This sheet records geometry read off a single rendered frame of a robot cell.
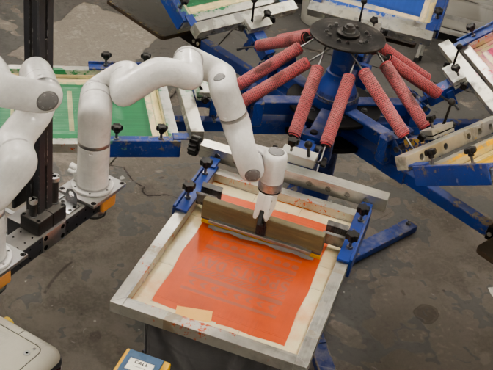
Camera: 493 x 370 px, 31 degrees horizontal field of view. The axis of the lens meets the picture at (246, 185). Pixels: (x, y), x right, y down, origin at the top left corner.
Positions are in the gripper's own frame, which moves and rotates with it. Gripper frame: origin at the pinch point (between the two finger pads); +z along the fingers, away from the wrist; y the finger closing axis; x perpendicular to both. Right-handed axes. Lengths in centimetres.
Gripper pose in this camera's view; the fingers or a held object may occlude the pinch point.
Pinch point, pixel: (262, 226)
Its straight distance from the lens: 284.2
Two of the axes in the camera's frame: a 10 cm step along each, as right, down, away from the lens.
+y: -3.2, 5.0, -8.0
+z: -1.4, 8.2, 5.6
